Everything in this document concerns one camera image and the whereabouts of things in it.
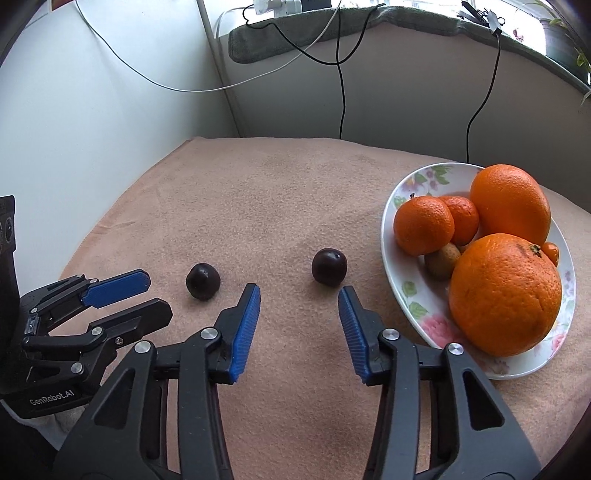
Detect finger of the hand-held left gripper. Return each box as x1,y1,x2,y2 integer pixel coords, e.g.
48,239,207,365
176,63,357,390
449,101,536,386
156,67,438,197
18,269,151,324
23,298,173,384

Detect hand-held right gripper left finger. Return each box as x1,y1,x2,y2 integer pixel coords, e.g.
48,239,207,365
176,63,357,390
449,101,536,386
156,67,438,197
53,282,262,480

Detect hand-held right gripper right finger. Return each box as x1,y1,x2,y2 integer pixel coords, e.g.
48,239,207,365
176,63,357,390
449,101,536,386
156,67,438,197
338,285,542,480

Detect dark purple plum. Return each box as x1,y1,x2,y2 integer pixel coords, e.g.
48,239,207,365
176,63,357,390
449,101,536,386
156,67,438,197
311,248,348,288
185,263,221,301

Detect white floral plate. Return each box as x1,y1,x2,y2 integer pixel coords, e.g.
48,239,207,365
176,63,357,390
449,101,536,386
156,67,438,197
380,162,578,380

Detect small tan kiwi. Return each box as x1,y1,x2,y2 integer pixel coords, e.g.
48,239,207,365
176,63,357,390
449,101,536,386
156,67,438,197
424,243,462,281

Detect large orange with green stem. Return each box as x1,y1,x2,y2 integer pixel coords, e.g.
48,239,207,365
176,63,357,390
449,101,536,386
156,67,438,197
449,233,563,357

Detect large smooth orange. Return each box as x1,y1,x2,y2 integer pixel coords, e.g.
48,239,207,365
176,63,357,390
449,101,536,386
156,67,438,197
469,164,552,247

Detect white power strip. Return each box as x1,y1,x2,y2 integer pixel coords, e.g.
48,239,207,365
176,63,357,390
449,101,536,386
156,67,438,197
253,0,303,16

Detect black clip-on device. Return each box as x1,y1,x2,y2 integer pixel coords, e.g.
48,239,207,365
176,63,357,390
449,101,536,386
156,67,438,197
461,0,505,34

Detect potted spider plant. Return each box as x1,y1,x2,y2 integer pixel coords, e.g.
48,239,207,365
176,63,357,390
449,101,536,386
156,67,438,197
526,0,591,109

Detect white cable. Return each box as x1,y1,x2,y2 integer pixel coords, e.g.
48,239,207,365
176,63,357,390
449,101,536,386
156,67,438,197
74,0,342,93

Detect black cable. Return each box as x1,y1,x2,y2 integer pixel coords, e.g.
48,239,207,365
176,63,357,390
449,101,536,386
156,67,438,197
242,9,342,65
465,32,503,163
337,4,386,140

